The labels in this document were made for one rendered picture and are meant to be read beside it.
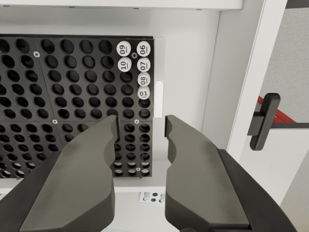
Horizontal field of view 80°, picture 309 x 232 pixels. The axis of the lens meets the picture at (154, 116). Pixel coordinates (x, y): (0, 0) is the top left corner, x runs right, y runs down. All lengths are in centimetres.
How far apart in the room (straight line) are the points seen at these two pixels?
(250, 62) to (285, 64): 119
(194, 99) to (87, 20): 17
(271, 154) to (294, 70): 96
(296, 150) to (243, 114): 35
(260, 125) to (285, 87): 120
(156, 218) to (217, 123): 41
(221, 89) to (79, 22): 19
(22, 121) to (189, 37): 22
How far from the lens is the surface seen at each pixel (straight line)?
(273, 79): 137
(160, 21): 25
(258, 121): 24
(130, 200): 54
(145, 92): 19
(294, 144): 52
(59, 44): 21
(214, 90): 26
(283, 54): 135
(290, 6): 66
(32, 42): 22
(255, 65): 19
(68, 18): 27
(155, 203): 49
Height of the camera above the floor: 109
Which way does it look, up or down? 62 degrees down
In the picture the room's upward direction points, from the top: 177 degrees clockwise
